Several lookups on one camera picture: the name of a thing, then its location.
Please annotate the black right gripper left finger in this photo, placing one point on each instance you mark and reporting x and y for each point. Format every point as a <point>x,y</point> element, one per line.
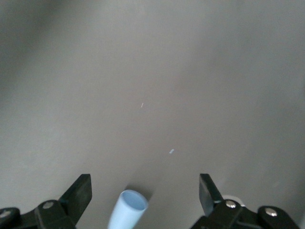
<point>66,210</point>

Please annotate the tiny blue scrap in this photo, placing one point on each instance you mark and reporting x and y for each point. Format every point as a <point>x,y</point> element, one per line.
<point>171,151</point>

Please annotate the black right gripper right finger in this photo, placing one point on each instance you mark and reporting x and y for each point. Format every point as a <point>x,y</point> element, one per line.
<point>228,214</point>

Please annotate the light blue cup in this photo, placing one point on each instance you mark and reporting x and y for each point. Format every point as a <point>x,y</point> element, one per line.
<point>126,212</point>

